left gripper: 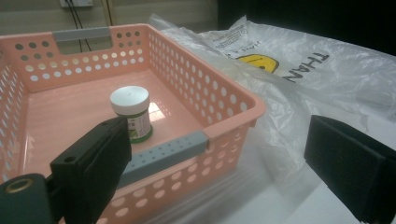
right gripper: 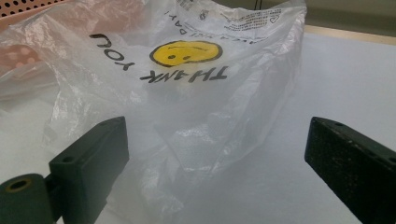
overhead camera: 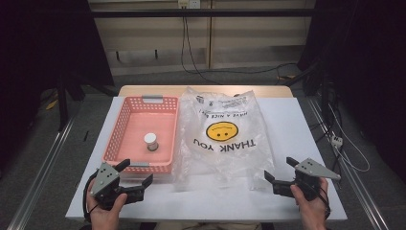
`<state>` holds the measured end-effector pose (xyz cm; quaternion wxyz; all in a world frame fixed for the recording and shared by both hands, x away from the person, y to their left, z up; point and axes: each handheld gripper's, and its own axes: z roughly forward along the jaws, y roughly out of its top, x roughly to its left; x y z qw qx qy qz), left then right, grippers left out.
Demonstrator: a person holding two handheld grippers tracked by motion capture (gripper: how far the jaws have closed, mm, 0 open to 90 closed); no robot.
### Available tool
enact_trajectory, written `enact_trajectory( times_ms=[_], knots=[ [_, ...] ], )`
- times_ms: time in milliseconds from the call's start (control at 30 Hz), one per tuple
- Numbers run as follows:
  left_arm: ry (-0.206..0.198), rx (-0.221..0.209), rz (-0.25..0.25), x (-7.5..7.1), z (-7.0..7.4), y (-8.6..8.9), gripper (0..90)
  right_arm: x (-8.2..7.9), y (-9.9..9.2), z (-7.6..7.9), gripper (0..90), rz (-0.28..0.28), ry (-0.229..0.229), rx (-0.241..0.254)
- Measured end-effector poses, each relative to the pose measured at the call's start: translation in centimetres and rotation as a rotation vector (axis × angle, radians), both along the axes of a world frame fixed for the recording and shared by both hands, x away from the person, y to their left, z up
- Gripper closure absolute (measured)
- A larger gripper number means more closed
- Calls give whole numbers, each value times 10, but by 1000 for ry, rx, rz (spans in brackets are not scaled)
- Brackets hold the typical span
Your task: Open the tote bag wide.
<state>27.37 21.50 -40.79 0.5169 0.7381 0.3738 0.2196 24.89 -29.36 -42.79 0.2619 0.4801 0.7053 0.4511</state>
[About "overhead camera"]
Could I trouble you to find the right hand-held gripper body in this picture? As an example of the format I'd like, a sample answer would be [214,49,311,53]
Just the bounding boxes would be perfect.
[272,157,342,202]

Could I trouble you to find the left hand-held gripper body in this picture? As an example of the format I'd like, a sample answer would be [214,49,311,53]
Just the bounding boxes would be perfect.
[90,162,146,211]

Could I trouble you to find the pink plastic basket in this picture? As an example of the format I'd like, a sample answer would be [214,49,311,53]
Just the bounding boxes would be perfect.
[101,95,180,175]

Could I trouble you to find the clear smiley plastic bag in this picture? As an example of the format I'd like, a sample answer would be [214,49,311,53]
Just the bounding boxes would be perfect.
[171,86,276,191]

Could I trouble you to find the person's left hand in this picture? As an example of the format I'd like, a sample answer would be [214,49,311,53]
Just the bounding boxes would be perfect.
[86,180,128,229]

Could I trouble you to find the person's right hand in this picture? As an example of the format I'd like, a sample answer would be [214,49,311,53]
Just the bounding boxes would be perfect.
[290,177,329,229]

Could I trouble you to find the white power strip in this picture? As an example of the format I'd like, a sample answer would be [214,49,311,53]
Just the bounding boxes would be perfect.
[330,135,345,149]

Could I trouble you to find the black metal stand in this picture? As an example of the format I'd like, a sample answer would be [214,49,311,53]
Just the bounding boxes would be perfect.
[56,72,71,132]

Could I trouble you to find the black horizontal bar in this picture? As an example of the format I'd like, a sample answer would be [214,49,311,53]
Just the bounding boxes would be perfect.
[90,8,316,18]

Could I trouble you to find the black gripper wrist strap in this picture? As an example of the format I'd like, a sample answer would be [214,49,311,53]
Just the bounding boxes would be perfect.
[318,185,331,221]
[82,171,100,223]

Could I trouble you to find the white cable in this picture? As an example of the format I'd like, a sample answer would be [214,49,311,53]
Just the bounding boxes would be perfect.
[327,103,372,173]

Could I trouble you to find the metal floor rail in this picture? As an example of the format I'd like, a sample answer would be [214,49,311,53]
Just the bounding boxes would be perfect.
[6,116,79,230]
[306,97,391,230]

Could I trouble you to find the black floor cable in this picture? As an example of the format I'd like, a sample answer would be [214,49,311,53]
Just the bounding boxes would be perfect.
[191,62,299,77]

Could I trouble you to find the black hanging cable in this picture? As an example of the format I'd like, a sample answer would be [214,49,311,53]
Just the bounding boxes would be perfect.
[180,15,221,85]

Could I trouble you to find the white wall socket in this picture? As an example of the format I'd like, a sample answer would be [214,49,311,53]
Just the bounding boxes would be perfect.
[177,0,202,10]

